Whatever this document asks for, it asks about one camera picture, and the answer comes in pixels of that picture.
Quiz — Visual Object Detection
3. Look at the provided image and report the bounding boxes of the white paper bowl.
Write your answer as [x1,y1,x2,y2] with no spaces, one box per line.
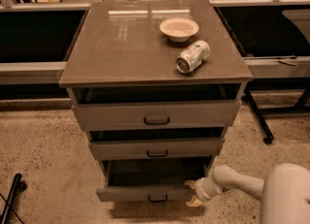
[160,17,200,43]

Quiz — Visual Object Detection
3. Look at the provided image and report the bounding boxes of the grey drawer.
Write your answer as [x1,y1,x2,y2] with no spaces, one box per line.
[73,101,240,131]
[96,156,213,203]
[89,138,224,160]

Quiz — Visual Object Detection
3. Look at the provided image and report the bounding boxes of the grey top drawer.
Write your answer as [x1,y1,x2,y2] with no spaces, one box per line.
[73,101,240,131]

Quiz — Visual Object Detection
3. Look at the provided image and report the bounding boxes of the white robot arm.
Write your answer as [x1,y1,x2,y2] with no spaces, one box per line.
[185,163,310,224]

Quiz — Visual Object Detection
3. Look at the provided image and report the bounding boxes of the black stand leg left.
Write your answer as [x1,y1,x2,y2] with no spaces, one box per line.
[0,174,27,224]

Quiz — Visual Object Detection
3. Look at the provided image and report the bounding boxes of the black stand leg right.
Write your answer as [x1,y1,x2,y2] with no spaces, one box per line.
[244,88,310,144]

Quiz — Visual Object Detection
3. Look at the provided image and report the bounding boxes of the black stand leg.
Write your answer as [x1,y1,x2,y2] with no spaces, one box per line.
[244,88,310,144]
[0,174,27,224]

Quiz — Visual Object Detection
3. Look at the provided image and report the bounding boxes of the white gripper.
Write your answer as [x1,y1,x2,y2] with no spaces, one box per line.
[184,176,223,208]

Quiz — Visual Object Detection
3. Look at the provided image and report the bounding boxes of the grey bottom drawer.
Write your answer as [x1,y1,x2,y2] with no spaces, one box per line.
[96,156,213,203]

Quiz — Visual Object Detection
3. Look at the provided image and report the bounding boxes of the silver soda can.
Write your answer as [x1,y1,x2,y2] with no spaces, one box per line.
[176,40,210,74]

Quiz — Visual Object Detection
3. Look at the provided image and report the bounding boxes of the grey drawer cabinet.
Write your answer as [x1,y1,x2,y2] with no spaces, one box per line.
[58,0,254,183]

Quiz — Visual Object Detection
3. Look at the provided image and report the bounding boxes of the grey middle drawer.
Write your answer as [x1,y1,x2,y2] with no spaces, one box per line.
[89,138,224,160]

